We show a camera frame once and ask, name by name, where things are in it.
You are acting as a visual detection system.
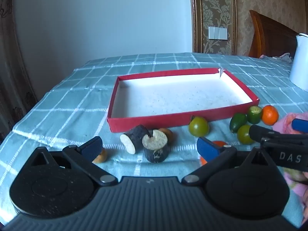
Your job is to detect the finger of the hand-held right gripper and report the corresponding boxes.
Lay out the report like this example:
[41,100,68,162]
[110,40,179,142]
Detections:
[292,119,308,133]
[249,125,308,148]

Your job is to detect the brown longan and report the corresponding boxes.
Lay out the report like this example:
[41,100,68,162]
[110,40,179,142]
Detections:
[157,128,174,146]
[93,148,108,164]

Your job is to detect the red cardboard box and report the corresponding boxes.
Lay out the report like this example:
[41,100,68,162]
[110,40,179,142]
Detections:
[107,68,260,133]

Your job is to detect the wooden headboard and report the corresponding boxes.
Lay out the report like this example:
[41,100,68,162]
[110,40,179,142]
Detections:
[248,10,299,59]

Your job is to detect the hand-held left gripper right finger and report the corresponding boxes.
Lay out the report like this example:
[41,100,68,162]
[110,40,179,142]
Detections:
[182,137,273,186]

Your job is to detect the cucumber end piece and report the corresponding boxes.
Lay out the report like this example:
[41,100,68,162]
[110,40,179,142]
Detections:
[229,113,248,133]

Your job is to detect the green tomato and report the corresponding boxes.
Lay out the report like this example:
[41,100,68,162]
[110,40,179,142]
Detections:
[188,116,210,137]
[237,125,254,145]

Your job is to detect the black sugarcane piece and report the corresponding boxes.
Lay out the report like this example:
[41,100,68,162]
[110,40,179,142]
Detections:
[120,125,151,155]
[142,129,170,163]

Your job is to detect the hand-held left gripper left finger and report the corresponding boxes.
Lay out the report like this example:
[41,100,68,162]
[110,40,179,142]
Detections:
[30,136,118,186]

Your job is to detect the white electric kettle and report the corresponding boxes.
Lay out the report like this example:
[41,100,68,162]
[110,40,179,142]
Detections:
[289,33,308,90]

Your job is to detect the green checked tablecloth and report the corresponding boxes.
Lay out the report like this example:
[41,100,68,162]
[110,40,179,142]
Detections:
[0,52,308,231]

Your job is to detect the cucumber piece with cut face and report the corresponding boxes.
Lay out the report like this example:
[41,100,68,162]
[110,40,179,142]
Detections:
[247,106,263,125]

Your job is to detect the white wall switch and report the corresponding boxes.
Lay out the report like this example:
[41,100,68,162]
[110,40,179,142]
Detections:
[208,26,228,40]

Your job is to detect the orange mandarin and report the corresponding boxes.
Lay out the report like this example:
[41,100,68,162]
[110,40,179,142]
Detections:
[261,105,279,126]
[200,141,229,166]

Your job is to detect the gold framed wall panel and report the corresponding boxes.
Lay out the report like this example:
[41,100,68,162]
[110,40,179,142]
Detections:
[189,0,238,56]

